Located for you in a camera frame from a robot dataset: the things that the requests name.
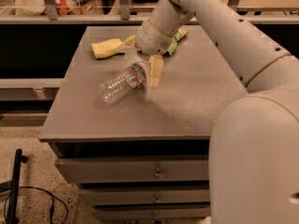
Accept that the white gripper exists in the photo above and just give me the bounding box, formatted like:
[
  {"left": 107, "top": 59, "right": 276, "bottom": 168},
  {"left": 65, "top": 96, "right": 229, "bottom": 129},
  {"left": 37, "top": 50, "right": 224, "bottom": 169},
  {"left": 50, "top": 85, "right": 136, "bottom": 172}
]
[{"left": 117, "top": 21, "right": 173, "bottom": 89}]

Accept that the clear plastic water bottle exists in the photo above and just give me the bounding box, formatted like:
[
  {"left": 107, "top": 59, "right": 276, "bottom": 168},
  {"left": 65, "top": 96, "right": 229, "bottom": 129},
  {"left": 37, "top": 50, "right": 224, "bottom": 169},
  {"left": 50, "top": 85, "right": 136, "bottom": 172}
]
[{"left": 98, "top": 62, "right": 147, "bottom": 105}]

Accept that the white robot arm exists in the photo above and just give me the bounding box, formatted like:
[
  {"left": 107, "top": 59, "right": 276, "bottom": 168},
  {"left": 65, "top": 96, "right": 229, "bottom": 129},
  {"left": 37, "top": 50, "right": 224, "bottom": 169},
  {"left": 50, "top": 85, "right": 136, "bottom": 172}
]
[{"left": 135, "top": 0, "right": 299, "bottom": 224}]

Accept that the yellow sponge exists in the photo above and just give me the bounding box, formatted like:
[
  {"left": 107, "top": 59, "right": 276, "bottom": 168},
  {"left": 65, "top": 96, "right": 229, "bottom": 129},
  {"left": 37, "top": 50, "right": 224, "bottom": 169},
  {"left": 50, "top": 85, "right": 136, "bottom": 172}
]
[{"left": 91, "top": 38, "right": 122, "bottom": 59}]

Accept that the green chip bag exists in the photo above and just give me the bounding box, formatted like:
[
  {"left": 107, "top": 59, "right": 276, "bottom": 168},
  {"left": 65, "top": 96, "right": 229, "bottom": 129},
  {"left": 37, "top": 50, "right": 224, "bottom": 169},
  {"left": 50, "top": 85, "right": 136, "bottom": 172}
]
[{"left": 167, "top": 28, "right": 188, "bottom": 55}]

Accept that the grey drawer cabinet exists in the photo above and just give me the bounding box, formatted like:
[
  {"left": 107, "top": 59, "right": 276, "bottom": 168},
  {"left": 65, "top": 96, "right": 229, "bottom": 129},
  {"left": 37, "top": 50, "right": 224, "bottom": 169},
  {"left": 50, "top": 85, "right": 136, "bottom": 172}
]
[{"left": 37, "top": 24, "right": 250, "bottom": 222}]

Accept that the grey metal railing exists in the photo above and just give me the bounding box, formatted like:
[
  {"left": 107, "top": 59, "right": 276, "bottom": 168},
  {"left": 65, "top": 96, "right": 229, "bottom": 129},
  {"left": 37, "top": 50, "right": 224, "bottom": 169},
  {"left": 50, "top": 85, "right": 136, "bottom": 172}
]
[{"left": 0, "top": 0, "right": 299, "bottom": 18}]

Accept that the top grey drawer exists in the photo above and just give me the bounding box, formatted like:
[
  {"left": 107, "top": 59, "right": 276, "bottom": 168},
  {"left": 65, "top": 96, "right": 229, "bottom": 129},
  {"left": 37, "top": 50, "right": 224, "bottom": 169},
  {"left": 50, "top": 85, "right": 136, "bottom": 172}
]
[{"left": 55, "top": 156, "right": 208, "bottom": 184}]

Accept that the grey drawer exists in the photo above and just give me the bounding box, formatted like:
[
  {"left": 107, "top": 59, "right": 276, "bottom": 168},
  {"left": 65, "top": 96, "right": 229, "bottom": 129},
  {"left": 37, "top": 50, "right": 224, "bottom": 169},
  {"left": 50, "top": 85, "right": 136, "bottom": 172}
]
[
  {"left": 79, "top": 186, "right": 210, "bottom": 206},
  {"left": 92, "top": 203, "right": 210, "bottom": 220},
  {"left": 55, "top": 156, "right": 208, "bottom": 184}
]

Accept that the middle grey drawer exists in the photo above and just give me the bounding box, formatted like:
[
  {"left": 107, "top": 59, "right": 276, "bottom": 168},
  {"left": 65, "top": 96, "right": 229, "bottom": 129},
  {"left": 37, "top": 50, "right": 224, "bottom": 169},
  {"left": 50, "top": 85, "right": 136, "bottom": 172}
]
[{"left": 79, "top": 186, "right": 210, "bottom": 206}]

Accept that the bottom grey drawer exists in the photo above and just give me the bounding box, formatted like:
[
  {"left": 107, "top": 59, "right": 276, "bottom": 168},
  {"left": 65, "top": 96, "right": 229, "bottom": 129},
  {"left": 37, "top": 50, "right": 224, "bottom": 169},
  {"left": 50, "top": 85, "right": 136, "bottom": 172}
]
[{"left": 92, "top": 203, "right": 210, "bottom": 220}]

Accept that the black stand pole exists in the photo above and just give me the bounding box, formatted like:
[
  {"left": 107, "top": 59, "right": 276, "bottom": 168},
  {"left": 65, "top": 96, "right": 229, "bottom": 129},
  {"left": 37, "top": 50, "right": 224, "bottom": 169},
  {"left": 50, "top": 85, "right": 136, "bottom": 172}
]
[{"left": 7, "top": 148, "right": 28, "bottom": 224}]

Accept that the black floor cable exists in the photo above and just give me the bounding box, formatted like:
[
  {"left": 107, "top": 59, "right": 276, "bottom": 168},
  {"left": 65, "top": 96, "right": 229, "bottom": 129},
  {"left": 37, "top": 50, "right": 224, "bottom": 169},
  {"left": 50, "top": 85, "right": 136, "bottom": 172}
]
[{"left": 2, "top": 186, "right": 69, "bottom": 224}]

